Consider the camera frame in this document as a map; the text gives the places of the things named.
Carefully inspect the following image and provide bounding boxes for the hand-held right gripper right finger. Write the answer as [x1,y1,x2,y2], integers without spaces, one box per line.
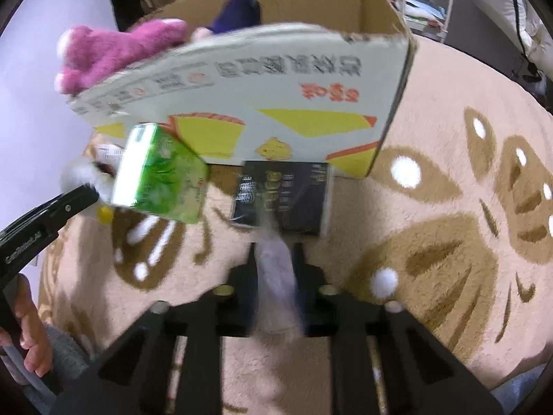
[295,244,504,415]

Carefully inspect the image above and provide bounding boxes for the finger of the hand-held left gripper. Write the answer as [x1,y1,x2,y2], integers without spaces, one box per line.
[47,184,101,238]

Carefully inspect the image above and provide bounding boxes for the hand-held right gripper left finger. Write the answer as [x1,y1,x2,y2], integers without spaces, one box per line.
[52,246,260,415]

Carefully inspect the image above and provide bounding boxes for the white fluffy thing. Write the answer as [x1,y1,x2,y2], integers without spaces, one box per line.
[60,157,118,225]

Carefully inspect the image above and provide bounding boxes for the green tissue pack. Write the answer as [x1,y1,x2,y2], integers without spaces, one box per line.
[111,123,210,225]

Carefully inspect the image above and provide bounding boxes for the black packet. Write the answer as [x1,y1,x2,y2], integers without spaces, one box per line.
[231,160,334,338]

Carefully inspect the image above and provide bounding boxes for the pink plush toy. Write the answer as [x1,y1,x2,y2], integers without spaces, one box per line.
[54,18,191,95]

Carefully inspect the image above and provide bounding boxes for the printed cardboard box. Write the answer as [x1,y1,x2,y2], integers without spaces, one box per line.
[67,0,418,179]

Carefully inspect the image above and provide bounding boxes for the lavender-haired plush doll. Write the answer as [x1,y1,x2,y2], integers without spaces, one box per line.
[194,0,262,40]

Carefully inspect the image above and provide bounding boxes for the person's left hand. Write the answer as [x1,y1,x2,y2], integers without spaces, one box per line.
[12,274,54,378]

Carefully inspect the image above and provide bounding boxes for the white paper tag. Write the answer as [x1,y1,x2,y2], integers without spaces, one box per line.
[96,144,126,169]

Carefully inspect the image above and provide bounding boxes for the grey cloth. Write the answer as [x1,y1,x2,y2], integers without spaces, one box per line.
[42,323,94,373]

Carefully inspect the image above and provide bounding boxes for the black coat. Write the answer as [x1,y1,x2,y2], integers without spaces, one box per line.
[108,0,174,32]

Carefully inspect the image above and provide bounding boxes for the light blue cloth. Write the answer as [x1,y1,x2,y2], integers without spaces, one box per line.
[405,0,447,19]

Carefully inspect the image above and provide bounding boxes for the white padded chair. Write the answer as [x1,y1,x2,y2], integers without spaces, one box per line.
[461,0,553,84]

